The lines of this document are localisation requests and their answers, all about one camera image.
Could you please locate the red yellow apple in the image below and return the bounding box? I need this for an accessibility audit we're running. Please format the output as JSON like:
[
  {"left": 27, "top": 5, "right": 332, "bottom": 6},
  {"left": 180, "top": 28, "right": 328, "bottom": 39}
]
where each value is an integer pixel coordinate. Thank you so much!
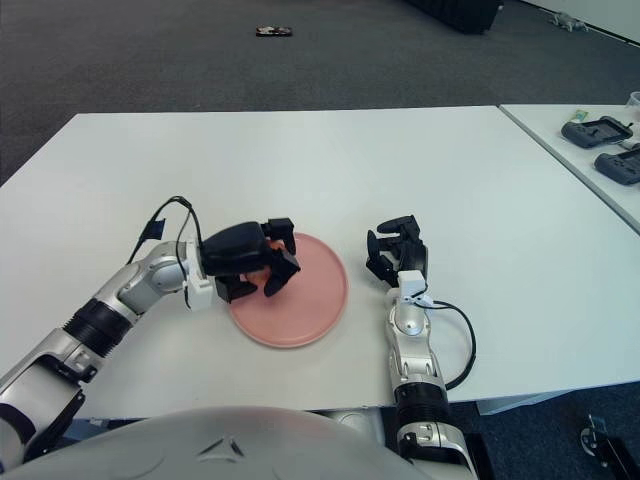
[{"left": 238, "top": 238, "right": 287, "bottom": 287}]

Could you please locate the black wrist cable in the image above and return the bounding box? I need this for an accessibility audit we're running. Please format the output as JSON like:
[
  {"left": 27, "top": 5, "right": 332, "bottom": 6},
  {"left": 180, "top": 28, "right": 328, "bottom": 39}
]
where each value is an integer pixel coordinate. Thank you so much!
[
  {"left": 422, "top": 298, "right": 476, "bottom": 389},
  {"left": 127, "top": 195, "right": 204, "bottom": 309}
]

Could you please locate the grey caster wheel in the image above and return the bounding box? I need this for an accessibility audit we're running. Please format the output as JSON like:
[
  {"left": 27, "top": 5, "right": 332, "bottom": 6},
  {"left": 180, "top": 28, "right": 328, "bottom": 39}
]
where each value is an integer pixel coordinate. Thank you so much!
[{"left": 580, "top": 413, "right": 609, "bottom": 456}]

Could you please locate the dark grey handheld controller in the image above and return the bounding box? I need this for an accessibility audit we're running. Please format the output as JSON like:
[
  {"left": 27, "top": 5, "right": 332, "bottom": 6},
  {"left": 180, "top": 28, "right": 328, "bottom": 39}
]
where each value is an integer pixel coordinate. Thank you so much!
[
  {"left": 560, "top": 115, "right": 634, "bottom": 149},
  {"left": 593, "top": 148, "right": 640, "bottom": 186}
]

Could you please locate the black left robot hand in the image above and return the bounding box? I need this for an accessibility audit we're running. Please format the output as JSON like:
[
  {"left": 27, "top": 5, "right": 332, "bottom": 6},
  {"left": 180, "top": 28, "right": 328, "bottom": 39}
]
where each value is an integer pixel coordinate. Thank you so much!
[{"left": 202, "top": 217, "right": 302, "bottom": 305}]

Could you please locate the small grey robot dog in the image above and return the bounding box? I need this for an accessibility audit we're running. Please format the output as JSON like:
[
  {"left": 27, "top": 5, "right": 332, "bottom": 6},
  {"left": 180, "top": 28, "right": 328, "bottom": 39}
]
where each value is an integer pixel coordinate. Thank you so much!
[{"left": 547, "top": 12, "right": 591, "bottom": 32}]

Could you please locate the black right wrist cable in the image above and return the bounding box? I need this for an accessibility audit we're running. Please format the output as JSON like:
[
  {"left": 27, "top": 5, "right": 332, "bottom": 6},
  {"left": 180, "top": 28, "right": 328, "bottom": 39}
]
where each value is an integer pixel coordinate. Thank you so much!
[{"left": 422, "top": 298, "right": 476, "bottom": 389}]

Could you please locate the pink round plate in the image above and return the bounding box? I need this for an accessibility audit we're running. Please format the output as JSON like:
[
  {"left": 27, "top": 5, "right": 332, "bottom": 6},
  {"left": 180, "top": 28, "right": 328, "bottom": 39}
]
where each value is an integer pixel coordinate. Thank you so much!
[{"left": 228, "top": 232, "right": 350, "bottom": 349}]

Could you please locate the grey robot torso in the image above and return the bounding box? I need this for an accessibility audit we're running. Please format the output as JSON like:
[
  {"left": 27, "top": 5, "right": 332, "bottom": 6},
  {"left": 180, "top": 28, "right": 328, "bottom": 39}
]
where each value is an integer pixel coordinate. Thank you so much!
[{"left": 0, "top": 405, "right": 426, "bottom": 480}]

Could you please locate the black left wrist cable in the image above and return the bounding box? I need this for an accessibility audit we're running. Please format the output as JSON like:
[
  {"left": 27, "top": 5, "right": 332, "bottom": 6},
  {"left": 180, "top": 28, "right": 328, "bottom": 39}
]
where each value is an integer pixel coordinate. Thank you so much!
[{"left": 127, "top": 195, "right": 204, "bottom": 309}]

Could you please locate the black equipment base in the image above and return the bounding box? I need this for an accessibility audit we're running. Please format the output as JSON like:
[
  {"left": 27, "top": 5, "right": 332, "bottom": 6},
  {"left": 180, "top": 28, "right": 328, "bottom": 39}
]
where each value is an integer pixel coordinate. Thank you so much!
[{"left": 597, "top": 434, "right": 640, "bottom": 474}]

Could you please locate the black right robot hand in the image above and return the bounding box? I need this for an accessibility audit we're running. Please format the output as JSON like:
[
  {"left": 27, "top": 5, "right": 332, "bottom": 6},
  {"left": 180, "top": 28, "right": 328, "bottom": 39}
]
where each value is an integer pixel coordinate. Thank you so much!
[{"left": 365, "top": 214, "right": 430, "bottom": 289}]

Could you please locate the large black case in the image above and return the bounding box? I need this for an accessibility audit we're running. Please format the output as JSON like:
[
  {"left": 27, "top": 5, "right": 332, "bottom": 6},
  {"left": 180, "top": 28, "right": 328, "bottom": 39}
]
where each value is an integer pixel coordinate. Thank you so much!
[{"left": 404, "top": 0, "right": 504, "bottom": 35}]

